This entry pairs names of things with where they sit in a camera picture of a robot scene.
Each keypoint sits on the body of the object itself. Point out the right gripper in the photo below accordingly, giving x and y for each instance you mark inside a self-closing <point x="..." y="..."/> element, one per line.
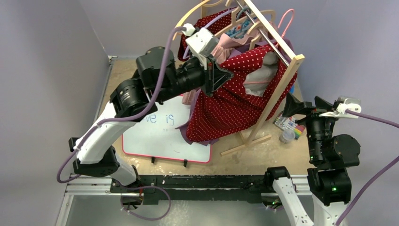
<point x="310" y="110"/>

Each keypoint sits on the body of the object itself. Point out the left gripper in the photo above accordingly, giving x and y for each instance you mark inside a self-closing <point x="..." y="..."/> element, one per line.
<point x="216" y="76"/>

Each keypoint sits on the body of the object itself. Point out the red polka dot skirt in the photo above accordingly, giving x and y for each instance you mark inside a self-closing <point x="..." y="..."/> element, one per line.
<point x="230" y="109"/>

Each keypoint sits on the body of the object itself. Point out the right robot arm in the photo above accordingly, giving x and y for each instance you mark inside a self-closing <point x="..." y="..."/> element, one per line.
<point x="330" y="157"/>

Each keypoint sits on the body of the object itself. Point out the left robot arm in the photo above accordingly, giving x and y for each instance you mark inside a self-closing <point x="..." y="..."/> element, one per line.
<point x="156" y="80"/>

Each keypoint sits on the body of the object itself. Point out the purple hanger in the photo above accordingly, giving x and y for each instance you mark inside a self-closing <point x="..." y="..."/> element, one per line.
<point x="218" y="18"/>

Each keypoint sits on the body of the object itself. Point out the empty wooden hanger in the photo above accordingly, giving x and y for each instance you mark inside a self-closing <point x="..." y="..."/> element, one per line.
<point x="203" y="5"/>

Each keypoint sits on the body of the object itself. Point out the purple pleated skirt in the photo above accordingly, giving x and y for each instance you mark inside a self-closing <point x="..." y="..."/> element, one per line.
<point x="257" y="82"/>

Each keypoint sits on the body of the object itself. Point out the blue plastic bin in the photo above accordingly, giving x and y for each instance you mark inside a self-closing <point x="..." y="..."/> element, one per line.
<point x="292" y="89"/>

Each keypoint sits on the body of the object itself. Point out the pink garment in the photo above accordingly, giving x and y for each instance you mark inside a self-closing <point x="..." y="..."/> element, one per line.
<point x="229" y="47"/>

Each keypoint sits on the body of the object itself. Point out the marker pack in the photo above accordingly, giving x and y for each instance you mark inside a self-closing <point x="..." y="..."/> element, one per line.
<point x="289" y="123"/>

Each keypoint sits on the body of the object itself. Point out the clear plastic cup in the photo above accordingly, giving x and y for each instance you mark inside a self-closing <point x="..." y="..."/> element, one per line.
<point x="287" y="136"/>

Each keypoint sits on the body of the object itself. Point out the wooden clothes rack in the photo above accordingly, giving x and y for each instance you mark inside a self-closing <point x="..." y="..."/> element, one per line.
<point x="246" y="9"/>

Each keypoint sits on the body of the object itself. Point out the blue floral garment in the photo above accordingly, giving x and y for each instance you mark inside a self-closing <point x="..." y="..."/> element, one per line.
<point x="240" y="30"/>

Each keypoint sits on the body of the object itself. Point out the white board with pink edge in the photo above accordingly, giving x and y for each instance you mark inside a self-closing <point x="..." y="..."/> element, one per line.
<point x="157" y="135"/>

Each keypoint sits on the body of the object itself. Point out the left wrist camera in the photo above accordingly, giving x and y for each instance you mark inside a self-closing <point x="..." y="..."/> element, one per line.
<point x="201" y="43"/>

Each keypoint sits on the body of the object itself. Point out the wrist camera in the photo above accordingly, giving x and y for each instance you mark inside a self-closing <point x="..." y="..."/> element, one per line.
<point x="341" y="105"/>
<point x="201" y="43"/>

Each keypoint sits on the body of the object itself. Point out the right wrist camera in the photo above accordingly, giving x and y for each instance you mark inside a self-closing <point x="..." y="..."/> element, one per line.
<point x="341" y="105"/>

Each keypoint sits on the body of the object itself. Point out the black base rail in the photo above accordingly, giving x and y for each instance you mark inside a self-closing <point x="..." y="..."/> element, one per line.
<point x="155" y="188"/>

